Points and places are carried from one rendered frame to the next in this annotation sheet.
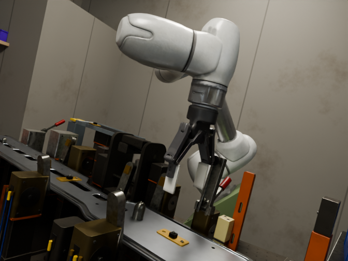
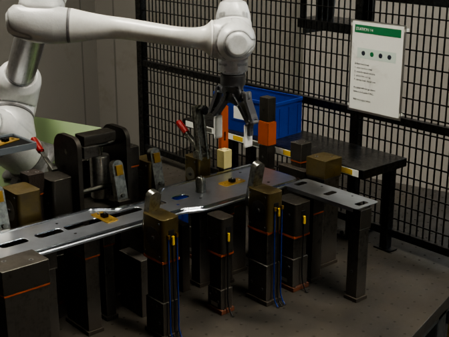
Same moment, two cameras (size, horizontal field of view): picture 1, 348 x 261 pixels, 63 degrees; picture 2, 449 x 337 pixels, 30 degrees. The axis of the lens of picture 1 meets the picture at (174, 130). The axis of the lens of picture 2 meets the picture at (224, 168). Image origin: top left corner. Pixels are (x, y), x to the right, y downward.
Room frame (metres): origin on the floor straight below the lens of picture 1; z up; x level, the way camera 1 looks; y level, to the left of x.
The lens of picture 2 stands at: (0.18, 2.33, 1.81)
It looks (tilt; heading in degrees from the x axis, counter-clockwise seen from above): 17 degrees down; 283
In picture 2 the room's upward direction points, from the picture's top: straight up
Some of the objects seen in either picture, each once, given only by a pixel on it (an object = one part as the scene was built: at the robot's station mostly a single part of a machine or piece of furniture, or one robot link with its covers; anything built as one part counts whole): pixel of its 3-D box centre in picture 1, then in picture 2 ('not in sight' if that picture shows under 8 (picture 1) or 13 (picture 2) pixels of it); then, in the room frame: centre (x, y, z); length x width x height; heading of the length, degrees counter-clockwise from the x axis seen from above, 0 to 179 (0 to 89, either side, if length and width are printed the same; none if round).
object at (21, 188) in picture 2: (77, 190); (23, 251); (1.22, 0.35, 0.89); 0.12 x 0.08 x 0.38; 144
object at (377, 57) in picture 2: not in sight; (377, 69); (0.31, -0.45, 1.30); 0.23 x 0.02 x 0.31; 144
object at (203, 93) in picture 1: (206, 96); (232, 63); (0.71, -0.06, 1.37); 0.09 x 0.09 x 0.06
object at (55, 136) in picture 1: (58, 174); not in sight; (1.32, 0.48, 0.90); 0.13 x 0.08 x 0.41; 144
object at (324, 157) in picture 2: not in sight; (322, 210); (0.44, -0.21, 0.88); 0.08 x 0.08 x 0.36; 54
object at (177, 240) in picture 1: (173, 235); (232, 180); (0.71, -0.06, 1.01); 0.08 x 0.04 x 0.01; 55
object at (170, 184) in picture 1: (171, 177); (248, 135); (0.65, -0.02, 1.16); 0.03 x 0.01 x 0.07; 54
